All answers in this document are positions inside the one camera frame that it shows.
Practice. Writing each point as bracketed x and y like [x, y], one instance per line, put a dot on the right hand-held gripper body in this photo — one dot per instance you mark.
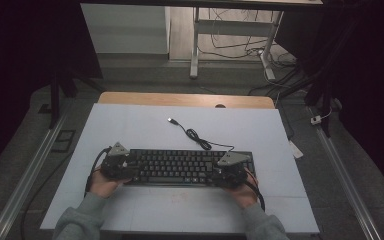
[233, 168]

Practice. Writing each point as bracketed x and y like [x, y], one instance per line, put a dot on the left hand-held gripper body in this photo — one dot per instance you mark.
[115, 161]

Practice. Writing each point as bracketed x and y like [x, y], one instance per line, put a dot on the black computer keyboard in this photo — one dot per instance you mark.
[180, 166]

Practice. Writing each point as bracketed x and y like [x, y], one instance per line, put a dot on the person's left hand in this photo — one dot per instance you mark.
[105, 186]

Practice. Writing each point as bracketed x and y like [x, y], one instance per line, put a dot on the person's right hand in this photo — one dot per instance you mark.
[245, 196]

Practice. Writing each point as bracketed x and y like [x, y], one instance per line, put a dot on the white table cover sheet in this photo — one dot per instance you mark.
[146, 126]

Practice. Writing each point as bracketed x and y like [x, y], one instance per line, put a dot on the black floor socket plate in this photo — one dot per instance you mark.
[63, 140]

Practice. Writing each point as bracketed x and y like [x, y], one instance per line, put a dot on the white paper tag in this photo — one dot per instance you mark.
[296, 150]

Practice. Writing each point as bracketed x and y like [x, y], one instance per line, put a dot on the black metal stand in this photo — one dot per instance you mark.
[55, 100]
[325, 103]

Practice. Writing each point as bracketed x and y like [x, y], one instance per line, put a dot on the white cabinet panel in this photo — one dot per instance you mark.
[126, 30]

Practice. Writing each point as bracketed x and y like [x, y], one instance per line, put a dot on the aluminium floor rail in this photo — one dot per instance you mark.
[30, 173]
[343, 173]

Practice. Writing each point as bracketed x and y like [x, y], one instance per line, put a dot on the white metal desk frame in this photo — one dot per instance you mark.
[230, 28]

